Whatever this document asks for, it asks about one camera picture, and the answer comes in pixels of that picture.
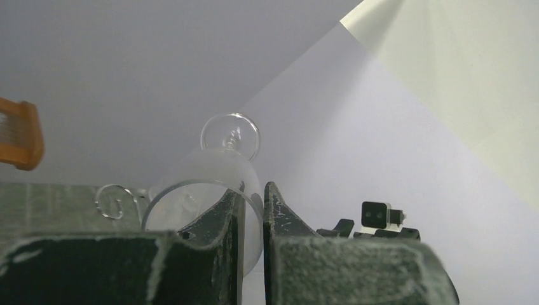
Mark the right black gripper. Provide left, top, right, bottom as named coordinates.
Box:
left=316, top=219, right=421, bottom=241

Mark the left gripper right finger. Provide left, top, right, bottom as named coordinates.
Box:
left=263, top=182, right=460, bottom=304

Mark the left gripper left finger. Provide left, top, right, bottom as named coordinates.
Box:
left=1, top=191, right=245, bottom=304

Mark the clear glass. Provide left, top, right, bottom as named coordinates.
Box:
left=141, top=112, right=264, bottom=275

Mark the chrome wine glass rack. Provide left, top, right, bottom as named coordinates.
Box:
left=93, top=184, right=149, bottom=231

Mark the wooden shelf rack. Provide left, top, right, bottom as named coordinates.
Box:
left=1, top=98, right=44, bottom=171

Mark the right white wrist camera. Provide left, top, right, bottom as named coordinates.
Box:
left=360, top=201, right=407, bottom=233

